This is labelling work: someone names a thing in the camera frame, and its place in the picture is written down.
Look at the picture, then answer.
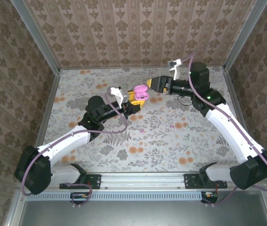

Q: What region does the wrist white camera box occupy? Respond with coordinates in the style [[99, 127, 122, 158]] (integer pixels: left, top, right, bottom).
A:
[[168, 58, 182, 80], [110, 86, 131, 106]]

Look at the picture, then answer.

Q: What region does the thin black wire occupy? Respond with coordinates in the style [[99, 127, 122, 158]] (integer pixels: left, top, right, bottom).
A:
[[177, 95, 193, 106]]

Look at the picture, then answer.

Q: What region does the aluminium table side rail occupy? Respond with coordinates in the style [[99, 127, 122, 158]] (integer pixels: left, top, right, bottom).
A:
[[27, 70, 62, 174], [222, 69, 262, 171]]

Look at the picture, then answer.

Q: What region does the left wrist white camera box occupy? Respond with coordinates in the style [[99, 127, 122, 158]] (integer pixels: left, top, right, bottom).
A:
[[110, 86, 131, 106]]

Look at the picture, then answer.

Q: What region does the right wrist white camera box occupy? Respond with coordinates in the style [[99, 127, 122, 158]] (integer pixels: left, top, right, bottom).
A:
[[168, 58, 182, 80]]

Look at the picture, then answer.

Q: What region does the aluminium frame post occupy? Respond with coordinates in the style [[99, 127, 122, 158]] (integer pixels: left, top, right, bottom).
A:
[[9, 0, 62, 74], [222, 0, 267, 71]]

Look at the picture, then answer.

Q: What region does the black cable connector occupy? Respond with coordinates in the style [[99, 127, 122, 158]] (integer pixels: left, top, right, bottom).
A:
[[70, 192, 90, 205], [200, 191, 219, 204]]

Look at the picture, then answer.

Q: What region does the floral patterned table cover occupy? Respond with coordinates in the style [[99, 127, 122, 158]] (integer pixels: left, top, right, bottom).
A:
[[33, 66, 254, 172]]

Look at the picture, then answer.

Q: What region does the grey slotted cable duct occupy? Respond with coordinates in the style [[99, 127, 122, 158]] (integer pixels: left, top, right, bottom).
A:
[[26, 191, 206, 202]]

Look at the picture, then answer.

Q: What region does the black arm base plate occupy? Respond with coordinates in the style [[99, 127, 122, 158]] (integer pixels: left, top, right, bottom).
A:
[[59, 173, 101, 190], [184, 173, 228, 190]]

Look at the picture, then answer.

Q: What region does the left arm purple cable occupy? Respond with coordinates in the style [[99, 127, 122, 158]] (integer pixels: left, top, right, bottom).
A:
[[20, 90, 128, 209]]

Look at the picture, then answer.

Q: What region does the aluminium mounting rail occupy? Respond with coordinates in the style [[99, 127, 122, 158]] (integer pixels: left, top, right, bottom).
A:
[[18, 171, 267, 192]]

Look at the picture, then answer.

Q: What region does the grey sheet metal panel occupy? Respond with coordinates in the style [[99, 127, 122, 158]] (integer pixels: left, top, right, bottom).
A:
[[5, 189, 267, 226]]

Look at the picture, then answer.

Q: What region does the pink earbud charging case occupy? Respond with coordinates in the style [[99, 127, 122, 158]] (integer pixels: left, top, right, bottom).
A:
[[133, 85, 150, 101]]

